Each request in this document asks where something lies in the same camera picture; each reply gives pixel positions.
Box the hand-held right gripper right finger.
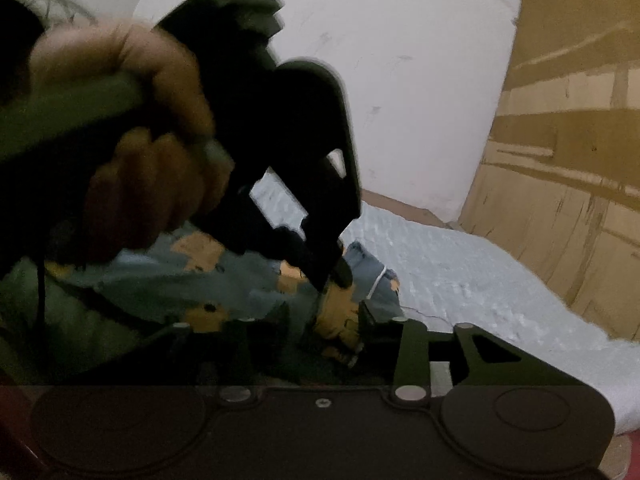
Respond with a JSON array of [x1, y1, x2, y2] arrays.
[[359, 304, 581, 405]]

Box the light blue bed pad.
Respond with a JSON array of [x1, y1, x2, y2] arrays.
[[247, 177, 640, 436]]

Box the plywood board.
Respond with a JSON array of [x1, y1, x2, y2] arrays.
[[457, 0, 640, 343]]

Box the blue pants with orange cars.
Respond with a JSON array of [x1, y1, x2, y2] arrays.
[[0, 220, 401, 378]]

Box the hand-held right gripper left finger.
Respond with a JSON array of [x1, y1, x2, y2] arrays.
[[145, 317, 261, 403]]

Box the person's left hand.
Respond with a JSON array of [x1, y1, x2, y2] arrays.
[[30, 19, 234, 262]]

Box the brown wooden bed frame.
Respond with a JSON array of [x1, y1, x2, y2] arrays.
[[360, 187, 453, 229]]

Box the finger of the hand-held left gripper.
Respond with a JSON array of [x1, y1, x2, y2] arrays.
[[270, 142, 363, 289], [200, 194, 329, 292]]

